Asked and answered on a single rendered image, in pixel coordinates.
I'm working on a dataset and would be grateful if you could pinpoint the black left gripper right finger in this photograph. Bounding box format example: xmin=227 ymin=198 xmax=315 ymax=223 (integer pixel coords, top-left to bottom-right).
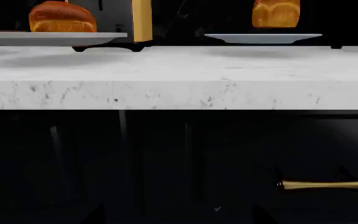
xmin=252 ymin=203 xmax=280 ymax=224

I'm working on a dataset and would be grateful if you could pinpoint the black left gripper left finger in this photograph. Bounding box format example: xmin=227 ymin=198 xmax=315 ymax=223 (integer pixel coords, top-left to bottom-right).
xmin=81 ymin=203 xmax=107 ymax=224

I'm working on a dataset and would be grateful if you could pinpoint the black cabinet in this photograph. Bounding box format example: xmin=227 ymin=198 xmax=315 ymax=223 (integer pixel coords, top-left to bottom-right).
xmin=0 ymin=108 xmax=358 ymax=224

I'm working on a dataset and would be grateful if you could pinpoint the small white plate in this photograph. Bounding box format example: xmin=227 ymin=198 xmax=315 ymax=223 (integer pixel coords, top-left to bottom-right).
xmin=204 ymin=33 xmax=323 ymax=45

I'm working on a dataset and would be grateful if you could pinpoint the large white plate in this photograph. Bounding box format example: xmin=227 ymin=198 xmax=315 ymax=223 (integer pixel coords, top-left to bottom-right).
xmin=0 ymin=31 xmax=128 ymax=47

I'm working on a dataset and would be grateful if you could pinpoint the silver toaster with gold trim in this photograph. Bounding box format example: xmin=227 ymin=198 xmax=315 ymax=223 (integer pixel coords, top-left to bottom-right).
xmin=72 ymin=0 xmax=155 ymax=53

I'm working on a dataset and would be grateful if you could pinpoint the brown round bread loaf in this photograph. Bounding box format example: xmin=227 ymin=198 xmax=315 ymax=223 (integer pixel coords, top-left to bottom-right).
xmin=29 ymin=0 xmax=98 ymax=33

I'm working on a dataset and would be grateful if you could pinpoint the golden square bread loaf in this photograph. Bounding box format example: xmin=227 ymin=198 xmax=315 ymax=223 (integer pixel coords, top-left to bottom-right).
xmin=252 ymin=0 xmax=301 ymax=29

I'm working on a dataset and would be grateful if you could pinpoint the gold drawer handle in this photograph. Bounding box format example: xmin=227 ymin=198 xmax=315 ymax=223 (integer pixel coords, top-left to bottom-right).
xmin=276 ymin=179 xmax=358 ymax=190

